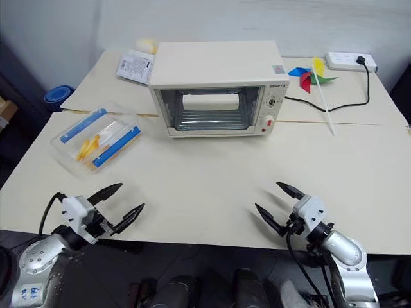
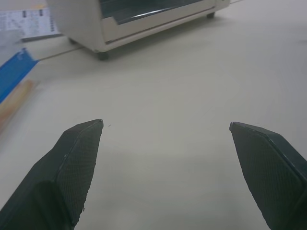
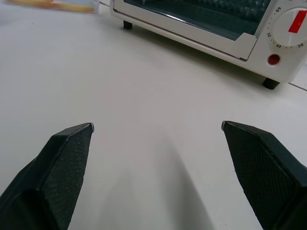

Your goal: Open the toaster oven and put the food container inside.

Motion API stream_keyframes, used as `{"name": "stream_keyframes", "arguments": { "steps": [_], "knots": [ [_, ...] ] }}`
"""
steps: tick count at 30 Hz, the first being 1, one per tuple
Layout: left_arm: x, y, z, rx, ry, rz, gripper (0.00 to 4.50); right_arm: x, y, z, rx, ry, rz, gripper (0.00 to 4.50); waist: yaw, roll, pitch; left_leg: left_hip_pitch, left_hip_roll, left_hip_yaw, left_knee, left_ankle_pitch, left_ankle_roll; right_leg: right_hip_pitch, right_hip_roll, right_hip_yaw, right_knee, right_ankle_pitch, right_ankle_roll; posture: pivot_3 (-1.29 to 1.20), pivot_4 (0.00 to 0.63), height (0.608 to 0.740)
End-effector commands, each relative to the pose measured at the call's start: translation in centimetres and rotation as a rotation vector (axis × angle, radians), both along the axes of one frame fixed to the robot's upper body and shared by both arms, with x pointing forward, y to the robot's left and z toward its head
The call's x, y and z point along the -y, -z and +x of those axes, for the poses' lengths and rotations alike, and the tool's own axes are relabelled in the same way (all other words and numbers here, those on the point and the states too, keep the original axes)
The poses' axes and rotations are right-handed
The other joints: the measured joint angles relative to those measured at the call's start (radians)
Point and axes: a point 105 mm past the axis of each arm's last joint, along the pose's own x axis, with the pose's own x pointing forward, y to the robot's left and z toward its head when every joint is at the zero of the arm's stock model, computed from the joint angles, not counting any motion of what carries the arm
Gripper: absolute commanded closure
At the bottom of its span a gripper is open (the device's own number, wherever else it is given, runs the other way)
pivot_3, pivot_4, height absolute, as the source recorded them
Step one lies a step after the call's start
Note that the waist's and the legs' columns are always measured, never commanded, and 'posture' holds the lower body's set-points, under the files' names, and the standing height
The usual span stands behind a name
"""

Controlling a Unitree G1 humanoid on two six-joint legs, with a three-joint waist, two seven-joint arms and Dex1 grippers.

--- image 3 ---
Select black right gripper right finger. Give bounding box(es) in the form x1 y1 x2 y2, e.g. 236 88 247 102
221 120 307 230

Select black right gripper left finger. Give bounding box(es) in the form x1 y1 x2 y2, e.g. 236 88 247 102
0 122 94 230

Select white toaster oven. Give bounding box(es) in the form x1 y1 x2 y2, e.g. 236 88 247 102
109 0 307 90

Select glass oven door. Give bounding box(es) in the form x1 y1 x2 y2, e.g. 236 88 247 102
111 0 268 61

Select red indicator light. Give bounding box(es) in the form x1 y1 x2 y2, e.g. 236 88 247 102
268 54 281 66

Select white timer knob red stripe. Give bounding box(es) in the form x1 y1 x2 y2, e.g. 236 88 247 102
272 8 307 47

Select yellow wooden object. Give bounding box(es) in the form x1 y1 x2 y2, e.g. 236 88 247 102
4 0 100 14

